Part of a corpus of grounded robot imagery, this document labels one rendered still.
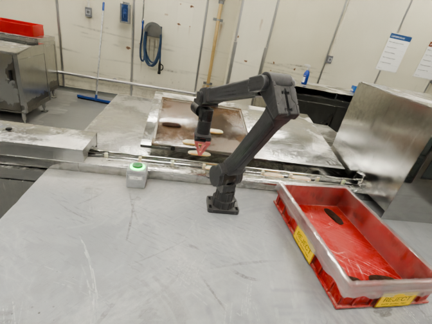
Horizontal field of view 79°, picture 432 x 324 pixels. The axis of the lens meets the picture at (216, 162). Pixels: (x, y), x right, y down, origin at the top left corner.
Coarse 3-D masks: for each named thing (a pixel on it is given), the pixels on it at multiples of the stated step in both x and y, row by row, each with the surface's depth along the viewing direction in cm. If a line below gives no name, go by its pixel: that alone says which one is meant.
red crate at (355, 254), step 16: (304, 208) 109; (320, 208) 111; (336, 208) 113; (288, 224) 96; (320, 224) 101; (336, 224) 103; (352, 224) 105; (336, 240) 94; (352, 240) 96; (336, 256) 87; (352, 256) 88; (368, 256) 90; (320, 272) 77; (352, 272) 82; (368, 272) 83; (384, 272) 85; (336, 288) 70; (336, 304) 70; (352, 304) 69; (368, 304) 71
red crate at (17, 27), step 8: (0, 24) 324; (8, 24) 326; (16, 24) 327; (24, 24) 328; (32, 24) 358; (40, 24) 359; (8, 32) 330; (16, 32) 331; (24, 32) 332; (32, 32) 334; (40, 32) 355
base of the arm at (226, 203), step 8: (216, 192) 97; (232, 192) 96; (208, 200) 100; (216, 200) 96; (224, 200) 95; (232, 200) 97; (208, 208) 95; (216, 208) 96; (224, 208) 96; (232, 208) 98
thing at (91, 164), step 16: (0, 160) 98; (16, 160) 99; (32, 160) 99; (48, 160) 100; (96, 160) 106; (112, 160) 108; (160, 176) 108; (176, 176) 109; (192, 176) 109; (208, 176) 110; (256, 176) 118
